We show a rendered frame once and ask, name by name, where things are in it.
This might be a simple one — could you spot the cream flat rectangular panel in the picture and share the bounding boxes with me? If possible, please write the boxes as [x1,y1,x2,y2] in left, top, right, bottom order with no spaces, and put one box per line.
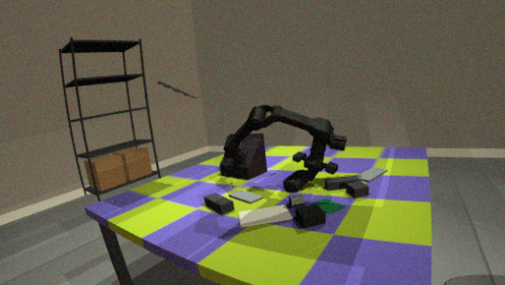
[238,204,293,227]

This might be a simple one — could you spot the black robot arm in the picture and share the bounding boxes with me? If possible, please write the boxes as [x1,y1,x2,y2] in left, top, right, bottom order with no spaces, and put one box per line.
[223,104,347,170]

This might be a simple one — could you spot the dark grey controller unit with white label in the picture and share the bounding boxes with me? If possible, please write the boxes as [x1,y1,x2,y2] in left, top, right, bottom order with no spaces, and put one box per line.
[283,169,310,193]

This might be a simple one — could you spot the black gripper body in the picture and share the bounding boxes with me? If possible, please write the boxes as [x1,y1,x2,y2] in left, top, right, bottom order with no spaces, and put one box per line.
[293,146,338,175]

